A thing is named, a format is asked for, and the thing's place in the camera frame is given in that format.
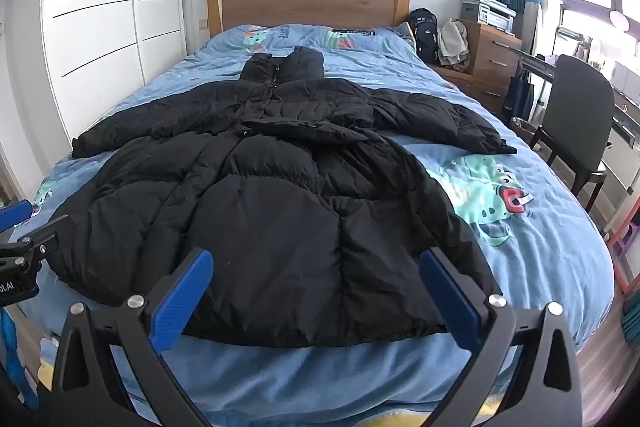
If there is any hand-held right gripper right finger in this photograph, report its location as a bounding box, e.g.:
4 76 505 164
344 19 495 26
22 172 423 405
419 248 583 427

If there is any wooden dresser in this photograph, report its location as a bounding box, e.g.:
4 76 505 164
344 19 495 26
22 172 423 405
430 19 523 115

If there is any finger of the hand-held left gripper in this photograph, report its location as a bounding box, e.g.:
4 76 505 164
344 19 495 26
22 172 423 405
0 199 32 230
0 214 69 268

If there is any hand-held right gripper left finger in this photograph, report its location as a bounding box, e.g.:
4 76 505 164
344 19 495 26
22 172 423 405
39 248 215 427

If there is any wooden headboard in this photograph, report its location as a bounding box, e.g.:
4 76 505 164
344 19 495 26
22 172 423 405
207 0 411 38

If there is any black puffer coat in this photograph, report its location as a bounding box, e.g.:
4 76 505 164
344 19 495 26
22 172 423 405
47 47 518 349

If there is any pile of beige clothes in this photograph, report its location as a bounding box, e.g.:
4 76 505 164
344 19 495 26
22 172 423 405
438 19 472 72

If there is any glass desk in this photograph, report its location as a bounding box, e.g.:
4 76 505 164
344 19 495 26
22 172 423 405
507 46 640 148

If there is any bed with blue duvet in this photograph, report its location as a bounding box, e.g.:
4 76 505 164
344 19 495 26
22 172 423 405
22 23 616 427

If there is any dark blue bag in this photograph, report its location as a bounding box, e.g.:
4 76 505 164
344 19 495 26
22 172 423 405
502 74 536 120

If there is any black backpack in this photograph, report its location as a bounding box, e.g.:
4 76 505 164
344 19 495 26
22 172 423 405
407 8 440 64

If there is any dark grey chair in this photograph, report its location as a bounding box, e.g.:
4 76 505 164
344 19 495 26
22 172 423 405
529 54 616 212

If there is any white printer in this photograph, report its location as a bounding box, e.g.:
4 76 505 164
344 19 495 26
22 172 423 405
477 0 516 30

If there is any white wardrobe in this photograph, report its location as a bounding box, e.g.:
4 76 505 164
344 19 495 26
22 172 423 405
42 0 188 142

